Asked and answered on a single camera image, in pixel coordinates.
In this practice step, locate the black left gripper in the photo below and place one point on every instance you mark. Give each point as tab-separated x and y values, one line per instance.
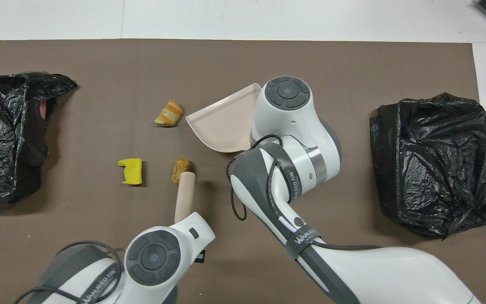
200	256

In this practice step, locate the beige hand brush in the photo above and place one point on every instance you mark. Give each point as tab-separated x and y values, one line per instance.
184	198

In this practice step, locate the brown round bun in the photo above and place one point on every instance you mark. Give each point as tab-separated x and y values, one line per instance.
179	168

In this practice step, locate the notched yellow green sponge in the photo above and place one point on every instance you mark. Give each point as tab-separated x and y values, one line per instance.
132	172

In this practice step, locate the beige plastic dustpan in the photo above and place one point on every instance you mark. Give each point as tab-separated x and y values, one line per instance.
222	126

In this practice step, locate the striped flaky croissant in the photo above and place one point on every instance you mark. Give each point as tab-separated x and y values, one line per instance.
169	114

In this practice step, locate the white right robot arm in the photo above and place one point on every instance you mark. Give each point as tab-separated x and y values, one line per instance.
293	126

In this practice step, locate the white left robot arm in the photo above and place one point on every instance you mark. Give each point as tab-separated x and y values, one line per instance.
154	257

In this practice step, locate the pink plastic bin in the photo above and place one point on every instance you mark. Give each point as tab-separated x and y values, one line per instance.
43	110

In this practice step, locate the black plastic bin bag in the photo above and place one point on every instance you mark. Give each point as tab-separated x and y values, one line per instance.
2	135
433	164

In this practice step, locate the brown table mat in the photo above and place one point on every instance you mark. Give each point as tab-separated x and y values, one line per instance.
243	63

